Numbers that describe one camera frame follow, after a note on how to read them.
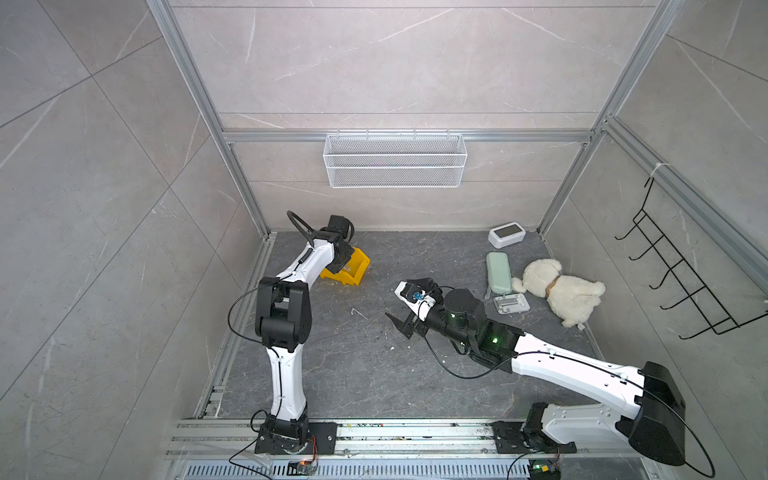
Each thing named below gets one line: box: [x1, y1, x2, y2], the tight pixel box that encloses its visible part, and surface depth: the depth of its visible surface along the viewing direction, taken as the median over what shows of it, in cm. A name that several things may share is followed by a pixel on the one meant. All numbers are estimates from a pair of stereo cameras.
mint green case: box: [486, 251, 512, 295], surface depth 106 cm
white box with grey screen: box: [488, 222, 527, 249], surface depth 117 cm
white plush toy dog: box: [512, 258, 606, 328], surface depth 95 cm
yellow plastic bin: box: [320, 247, 371, 286], surface depth 105 cm
